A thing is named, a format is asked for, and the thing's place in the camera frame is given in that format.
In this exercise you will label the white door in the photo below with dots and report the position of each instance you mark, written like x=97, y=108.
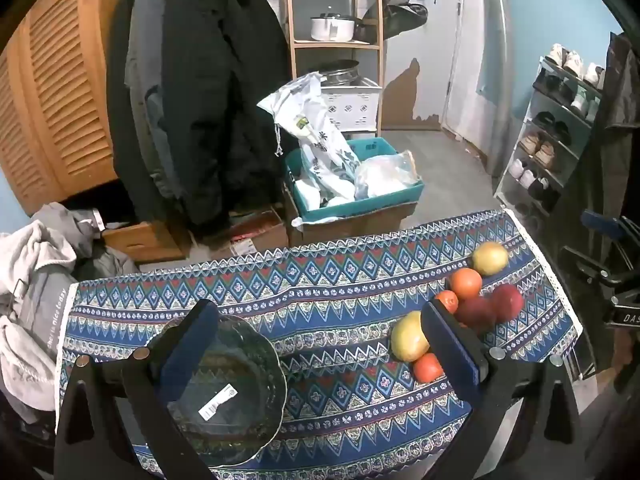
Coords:
x=470, y=60

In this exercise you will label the flat cardboard box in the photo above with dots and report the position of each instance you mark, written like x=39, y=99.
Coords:
x=250, y=235

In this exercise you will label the person's right hand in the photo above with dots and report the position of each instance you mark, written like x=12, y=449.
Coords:
x=627, y=360

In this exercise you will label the grey hanging jacket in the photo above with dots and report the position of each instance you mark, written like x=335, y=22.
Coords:
x=142, y=60

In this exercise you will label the wooden louvered cabinet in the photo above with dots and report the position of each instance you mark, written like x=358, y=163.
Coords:
x=60, y=85

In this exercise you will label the white printed bag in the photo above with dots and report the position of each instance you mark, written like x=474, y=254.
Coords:
x=320, y=140

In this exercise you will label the shoe rack with shoes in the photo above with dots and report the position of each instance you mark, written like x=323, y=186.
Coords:
x=542, y=152

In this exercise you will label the white plastic basket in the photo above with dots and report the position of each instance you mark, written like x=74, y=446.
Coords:
x=352, y=105

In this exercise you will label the yellow green apple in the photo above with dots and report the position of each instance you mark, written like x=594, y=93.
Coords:
x=490, y=258

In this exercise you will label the red apple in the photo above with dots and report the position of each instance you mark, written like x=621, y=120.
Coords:
x=508, y=302
x=475, y=312

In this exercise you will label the dark green bag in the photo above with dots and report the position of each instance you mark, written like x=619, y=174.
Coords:
x=397, y=15

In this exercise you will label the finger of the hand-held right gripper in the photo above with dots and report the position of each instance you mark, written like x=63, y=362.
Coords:
x=587, y=265
x=600, y=221

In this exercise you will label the wooden shelf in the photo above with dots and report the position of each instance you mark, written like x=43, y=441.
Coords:
x=370, y=10

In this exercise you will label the white pot with lid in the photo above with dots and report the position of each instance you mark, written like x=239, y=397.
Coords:
x=332, y=27

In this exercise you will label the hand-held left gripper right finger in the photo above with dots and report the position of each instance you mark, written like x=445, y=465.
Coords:
x=450, y=347

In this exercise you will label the teal plastic crate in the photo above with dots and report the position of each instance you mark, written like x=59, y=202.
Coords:
x=400, y=195

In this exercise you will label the black coat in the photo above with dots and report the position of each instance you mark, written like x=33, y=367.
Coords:
x=210, y=85

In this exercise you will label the clear plastic bag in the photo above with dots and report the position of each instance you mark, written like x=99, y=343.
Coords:
x=387, y=175

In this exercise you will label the metal pot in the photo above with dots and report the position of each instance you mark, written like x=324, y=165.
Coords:
x=340, y=74

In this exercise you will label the wooden box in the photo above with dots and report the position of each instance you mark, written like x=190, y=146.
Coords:
x=142, y=242

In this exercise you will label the orange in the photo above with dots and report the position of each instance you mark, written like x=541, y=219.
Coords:
x=465, y=282
x=427, y=367
x=447, y=301

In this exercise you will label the dark cloth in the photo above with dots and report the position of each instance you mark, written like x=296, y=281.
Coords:
x=620, y=150

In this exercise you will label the blue patterned tablecloth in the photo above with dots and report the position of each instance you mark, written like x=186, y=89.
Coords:
x=325, y=285

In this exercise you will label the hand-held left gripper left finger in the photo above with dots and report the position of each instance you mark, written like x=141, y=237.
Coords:
x=192, y=342

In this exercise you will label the light grey hoodie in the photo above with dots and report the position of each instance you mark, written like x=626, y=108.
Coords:
x=30, y=300

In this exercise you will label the clear glass bowl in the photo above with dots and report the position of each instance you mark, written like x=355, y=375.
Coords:
x=235, y=360

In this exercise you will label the dark grey jacket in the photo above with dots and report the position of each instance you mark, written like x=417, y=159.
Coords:
x=70, y=225

